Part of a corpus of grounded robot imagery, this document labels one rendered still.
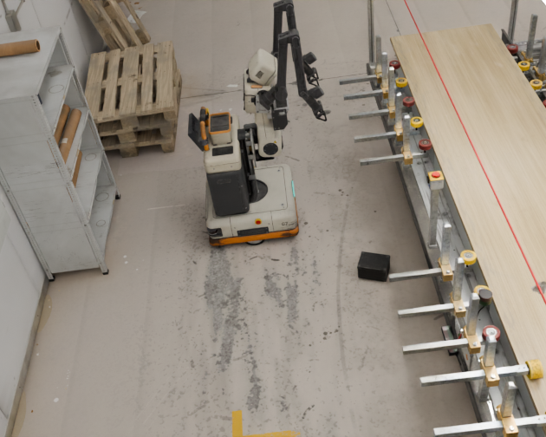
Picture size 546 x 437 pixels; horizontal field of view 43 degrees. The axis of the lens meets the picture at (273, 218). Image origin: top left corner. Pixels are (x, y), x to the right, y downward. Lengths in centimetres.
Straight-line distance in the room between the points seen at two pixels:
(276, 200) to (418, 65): 142
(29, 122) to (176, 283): 151
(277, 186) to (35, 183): 172
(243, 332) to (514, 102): 234
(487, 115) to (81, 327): 307
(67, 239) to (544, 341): 320
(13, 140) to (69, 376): 154
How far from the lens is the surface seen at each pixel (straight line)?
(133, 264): 525
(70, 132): 503
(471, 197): 407
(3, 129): 454
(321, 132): 615
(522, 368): 324
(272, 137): 474
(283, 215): 494
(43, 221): 496
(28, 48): 480
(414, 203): 432
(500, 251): 378
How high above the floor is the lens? 357
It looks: 42 degrees down
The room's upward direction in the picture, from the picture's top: 9 degrees counter-clockwise
